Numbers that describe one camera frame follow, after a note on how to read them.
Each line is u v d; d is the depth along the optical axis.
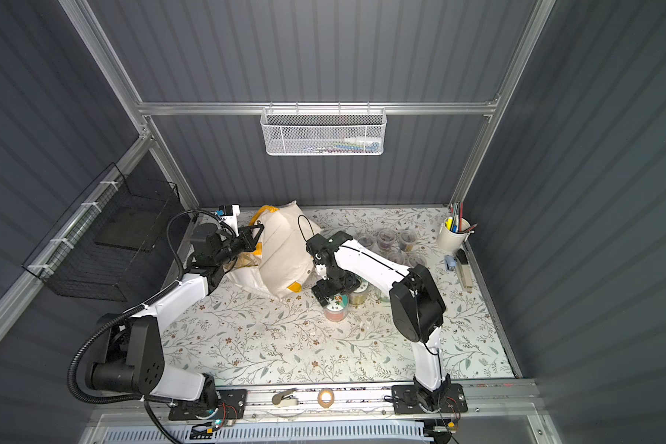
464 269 0.96
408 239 1.04
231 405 0.72
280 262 1.00
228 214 0.74
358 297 0.88
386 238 1.03
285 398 0.74
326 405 0.74
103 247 0.73
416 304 0.51
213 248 0.68
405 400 0.73
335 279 0.73
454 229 1.02
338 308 0.83
